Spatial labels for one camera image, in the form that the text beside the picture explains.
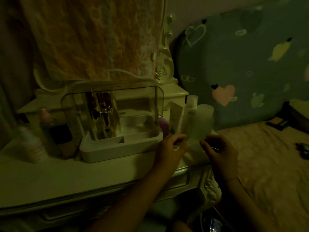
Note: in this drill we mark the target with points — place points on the person's right hand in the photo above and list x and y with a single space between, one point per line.
223 161

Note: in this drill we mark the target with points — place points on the person's left hand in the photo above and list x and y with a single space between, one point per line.
166 157

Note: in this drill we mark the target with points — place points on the person's left thumb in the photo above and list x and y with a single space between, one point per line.
182 146

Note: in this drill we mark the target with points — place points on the person's right thumb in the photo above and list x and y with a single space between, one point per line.
205 147

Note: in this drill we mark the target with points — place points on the person's left forearm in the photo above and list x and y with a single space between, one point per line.
130 205

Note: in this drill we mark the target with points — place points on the person's right forearm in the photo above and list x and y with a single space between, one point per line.
246 207

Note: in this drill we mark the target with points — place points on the frosted wide bottle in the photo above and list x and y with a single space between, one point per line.
204 120

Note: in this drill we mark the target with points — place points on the purple makeup sponge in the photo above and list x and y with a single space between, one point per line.
163 126

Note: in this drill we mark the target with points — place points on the white cosmetic tube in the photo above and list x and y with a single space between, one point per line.
175 118

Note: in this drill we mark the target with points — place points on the tall slim white bottle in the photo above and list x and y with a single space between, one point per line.
189 113

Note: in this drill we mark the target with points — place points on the white cosmetic organizer clear lid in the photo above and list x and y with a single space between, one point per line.
120 140

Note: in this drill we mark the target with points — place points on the orange and black compact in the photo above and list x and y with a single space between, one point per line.
277 123

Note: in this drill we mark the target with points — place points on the gold lipstick tubes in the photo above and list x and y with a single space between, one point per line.
103 113

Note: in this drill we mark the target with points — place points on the green heart print quilt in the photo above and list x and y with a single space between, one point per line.
241 65

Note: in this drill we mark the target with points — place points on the dark small object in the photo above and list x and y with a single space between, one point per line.
303 149

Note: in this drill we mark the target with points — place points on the white ornate dressing table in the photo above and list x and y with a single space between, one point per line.
72 181

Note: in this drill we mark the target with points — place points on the dark square box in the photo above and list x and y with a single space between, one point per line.
60 134

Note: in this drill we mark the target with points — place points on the pink capped bottle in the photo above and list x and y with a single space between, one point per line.
48 125

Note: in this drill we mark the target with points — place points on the orange lace cloth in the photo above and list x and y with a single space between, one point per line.
94 36

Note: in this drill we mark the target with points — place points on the white bottle with label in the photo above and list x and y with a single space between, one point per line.
30 147

